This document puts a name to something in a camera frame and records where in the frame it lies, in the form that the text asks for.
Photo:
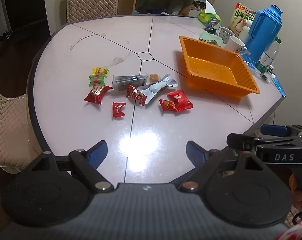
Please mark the small red candy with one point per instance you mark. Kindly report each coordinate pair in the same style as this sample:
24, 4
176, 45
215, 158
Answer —
118, 110

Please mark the patterned grey mug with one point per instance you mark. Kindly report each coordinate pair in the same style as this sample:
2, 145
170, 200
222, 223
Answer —
224, 33

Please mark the green cloth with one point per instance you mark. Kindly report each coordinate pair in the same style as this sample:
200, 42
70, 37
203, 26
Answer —
211, 39

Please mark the white cartoon mug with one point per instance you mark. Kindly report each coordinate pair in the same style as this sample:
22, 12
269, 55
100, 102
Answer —
234, 43

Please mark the red gold snack packet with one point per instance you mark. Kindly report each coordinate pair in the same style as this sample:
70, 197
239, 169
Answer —
135, 95

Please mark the clear packet of dark snack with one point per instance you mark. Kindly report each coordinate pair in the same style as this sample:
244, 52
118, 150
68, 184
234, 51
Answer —
125, 81

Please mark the green tissue box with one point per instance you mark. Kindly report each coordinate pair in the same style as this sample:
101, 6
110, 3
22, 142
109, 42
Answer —
205, 16

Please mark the black lip balm tube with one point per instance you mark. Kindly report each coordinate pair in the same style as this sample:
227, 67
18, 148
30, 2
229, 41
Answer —
263, 76

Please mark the red packet with white print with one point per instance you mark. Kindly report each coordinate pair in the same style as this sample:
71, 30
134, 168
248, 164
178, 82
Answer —
181, 100

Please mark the person's right hand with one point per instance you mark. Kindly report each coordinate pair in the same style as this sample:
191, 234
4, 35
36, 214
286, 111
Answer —
296, 190

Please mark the clear water bottle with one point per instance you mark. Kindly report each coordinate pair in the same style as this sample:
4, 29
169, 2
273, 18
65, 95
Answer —
266, 57

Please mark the blue thermos jug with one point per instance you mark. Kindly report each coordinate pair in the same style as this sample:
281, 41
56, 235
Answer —
263, 32

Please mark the red packet with orange print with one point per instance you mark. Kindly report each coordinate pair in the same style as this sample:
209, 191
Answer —
166, 105

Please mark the silver foil packet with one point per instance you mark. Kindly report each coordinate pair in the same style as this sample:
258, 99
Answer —
157, 86

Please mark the printed snack box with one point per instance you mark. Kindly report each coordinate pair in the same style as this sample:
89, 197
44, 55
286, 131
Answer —
238, 15

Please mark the blue toothpaste tube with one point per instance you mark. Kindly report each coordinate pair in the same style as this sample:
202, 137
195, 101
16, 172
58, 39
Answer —
278, 85

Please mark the large red snack packet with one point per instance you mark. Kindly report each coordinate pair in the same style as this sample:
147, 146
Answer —
97, 93

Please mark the yellow green candy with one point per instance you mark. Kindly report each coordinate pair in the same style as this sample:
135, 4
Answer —
99, 70

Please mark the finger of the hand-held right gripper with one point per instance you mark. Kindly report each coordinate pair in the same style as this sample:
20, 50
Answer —
241, 142
273, 130

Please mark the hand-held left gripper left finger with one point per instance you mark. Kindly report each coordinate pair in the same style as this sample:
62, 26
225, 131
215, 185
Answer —
98, 153

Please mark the orange candy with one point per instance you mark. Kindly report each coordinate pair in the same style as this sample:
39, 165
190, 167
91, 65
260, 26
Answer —
154, 77

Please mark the person's red white clothing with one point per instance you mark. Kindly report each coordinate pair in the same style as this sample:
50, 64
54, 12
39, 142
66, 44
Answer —
296, 230

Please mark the quilted beige chair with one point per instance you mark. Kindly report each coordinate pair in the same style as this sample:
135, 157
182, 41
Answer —
90, 0
8, 130

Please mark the orange plastic tray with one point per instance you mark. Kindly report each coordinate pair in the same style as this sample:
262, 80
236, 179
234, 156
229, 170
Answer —
208, 67

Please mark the grey phone stand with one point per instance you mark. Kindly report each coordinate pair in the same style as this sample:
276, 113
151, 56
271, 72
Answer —
214, 22

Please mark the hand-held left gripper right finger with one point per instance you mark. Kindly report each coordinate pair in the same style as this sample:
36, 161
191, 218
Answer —
196, 155

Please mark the clear floss pick box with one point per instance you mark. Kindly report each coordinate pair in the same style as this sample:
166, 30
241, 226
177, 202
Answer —
249, 66

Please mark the brown snack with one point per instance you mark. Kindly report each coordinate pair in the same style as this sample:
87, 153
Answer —
97, 80

